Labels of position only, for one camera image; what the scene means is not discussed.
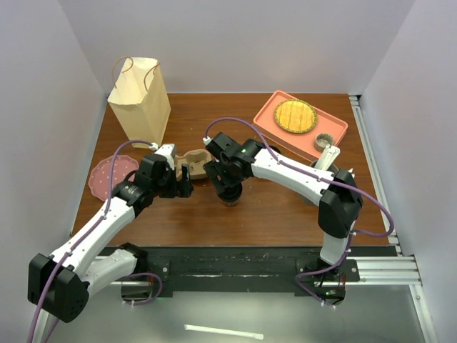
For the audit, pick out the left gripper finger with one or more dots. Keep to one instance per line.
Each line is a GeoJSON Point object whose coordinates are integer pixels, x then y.
{"type": "Point", "coordinates": [184, 188]}
{"type": "Point", "coordinates": [184, 172]}

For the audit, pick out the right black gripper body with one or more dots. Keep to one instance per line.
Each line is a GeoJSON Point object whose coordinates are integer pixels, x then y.
{"type": "Point", "coordinates": [216, 168]}

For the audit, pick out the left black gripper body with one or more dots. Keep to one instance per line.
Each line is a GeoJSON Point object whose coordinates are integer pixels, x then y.
{"type": "Point", "coordinates": [167, 184]}

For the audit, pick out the black coffee cup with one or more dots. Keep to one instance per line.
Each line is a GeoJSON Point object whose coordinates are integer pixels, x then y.
{"type": "Point", "coordinates": [276, 149]}
{"type": "Point", "coordinates": [230, 202]}

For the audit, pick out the brown paper bag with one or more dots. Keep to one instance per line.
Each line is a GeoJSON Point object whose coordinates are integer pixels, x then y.
{"type": "Point", "coordinates": [139, 99]}

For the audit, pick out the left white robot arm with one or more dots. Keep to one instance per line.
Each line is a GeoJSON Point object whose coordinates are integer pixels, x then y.
{"type": "Point", "coordinates": [62, 282]}

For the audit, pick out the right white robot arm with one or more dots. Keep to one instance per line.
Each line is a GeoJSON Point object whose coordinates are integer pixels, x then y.
{"type": "Point", "coordinates": [338, 206]}

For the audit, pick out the cardboard cup carrier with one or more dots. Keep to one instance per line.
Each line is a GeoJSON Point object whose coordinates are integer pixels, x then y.
{"type": "Point", "coordinates": [196, 159]}

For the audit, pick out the pink speckled plate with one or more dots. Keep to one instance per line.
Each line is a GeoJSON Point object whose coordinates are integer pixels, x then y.
{"type": "Point", "coordinates": [99, 176]}

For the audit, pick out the salmon pink tray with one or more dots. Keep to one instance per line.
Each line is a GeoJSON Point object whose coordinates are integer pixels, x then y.
{"type": "Point", "coordinates": [300, 144]}

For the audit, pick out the yellow woven coaster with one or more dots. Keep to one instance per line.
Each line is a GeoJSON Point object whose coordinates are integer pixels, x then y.
{"type": "Point", "coordinates": [295, 116]}

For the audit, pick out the grey cup of stirrers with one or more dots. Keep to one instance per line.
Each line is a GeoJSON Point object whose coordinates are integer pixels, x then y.
{"type": "Point", "coordinates": [327, 159]}

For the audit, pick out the white strip on floor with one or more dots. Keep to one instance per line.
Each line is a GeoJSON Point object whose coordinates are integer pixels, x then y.
{"type": "Point", "coordinates": [213, 330]}

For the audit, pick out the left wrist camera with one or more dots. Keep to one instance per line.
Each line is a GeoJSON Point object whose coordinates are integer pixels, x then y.
{"type": "Point", "coordinates": [169, 152]}

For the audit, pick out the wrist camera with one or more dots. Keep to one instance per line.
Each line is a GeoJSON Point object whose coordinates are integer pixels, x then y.
{"type": "Point", "coordinates": [169, 152]}
{"type": "Point", "coordinates": [207, 140]}

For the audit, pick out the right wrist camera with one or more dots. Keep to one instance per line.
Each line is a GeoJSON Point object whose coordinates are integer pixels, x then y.
{"type": "Point", "coordinates": [207, 140]}

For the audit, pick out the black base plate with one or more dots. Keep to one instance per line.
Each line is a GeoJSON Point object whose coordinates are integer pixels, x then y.
{"type": "Point", "coordinates": [296, 270]}

